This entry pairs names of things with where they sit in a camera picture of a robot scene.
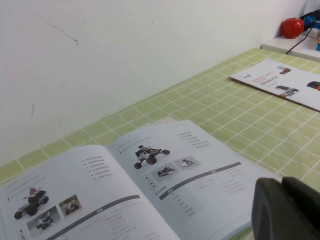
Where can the white side table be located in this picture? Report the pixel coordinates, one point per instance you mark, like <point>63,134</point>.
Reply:
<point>305,48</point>

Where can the blue black device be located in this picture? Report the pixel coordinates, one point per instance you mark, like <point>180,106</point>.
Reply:
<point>310,18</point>

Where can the red apple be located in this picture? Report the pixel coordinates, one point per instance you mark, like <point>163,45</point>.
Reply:
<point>293,28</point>

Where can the white brochure with vehicle photos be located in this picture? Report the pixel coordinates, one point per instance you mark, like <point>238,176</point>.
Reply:
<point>275,80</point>

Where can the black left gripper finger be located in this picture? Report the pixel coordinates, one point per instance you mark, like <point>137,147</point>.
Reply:
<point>287,212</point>

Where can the green checked tablecloth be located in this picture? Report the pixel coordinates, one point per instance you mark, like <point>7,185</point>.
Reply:
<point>225,120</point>

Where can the white product catalogue book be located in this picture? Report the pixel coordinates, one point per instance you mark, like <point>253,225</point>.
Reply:
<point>75,180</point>

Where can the small orange blue object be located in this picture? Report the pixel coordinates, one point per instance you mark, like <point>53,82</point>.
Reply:
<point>318,43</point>

